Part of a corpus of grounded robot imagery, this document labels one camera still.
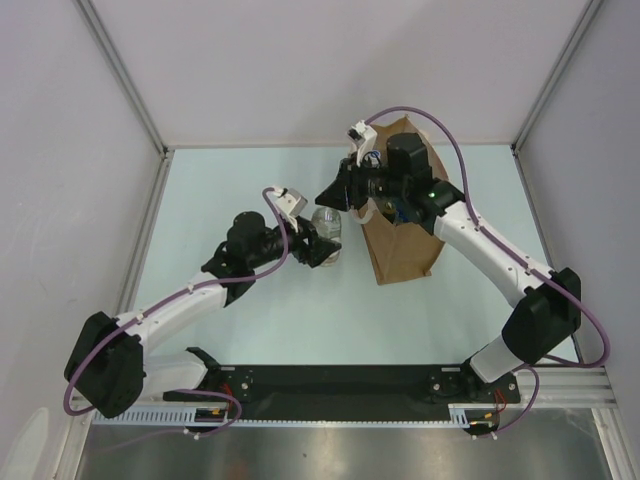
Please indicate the small clear glass bottle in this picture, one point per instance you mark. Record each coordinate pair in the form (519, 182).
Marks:
(327, 222)

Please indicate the brown canvas tote bag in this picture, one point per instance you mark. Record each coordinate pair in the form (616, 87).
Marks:
(402, 252)

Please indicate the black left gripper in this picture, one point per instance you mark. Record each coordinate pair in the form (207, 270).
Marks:
(316, 249)

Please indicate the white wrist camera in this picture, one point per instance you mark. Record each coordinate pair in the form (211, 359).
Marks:
(290, 203)
(362, 137)

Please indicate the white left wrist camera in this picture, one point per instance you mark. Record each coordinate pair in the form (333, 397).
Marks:
(290, 203)

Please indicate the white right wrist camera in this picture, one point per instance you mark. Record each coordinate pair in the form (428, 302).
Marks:
(362, 137)

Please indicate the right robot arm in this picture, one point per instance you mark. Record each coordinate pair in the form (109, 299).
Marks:
(543, 300)

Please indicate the blue label bottle front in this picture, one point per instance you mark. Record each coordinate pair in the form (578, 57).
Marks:
(400, 213)

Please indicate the aluminium frame rail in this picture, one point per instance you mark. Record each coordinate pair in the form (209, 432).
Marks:
(548, 387)

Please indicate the white slotted cable duct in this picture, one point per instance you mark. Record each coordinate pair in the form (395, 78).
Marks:
(211, 417)

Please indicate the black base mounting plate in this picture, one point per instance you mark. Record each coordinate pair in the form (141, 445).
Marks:
(367, 388)

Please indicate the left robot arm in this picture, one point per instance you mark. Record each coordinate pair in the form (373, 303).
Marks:
(112, 365)

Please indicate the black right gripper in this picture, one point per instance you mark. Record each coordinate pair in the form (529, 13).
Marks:
(339, 194)

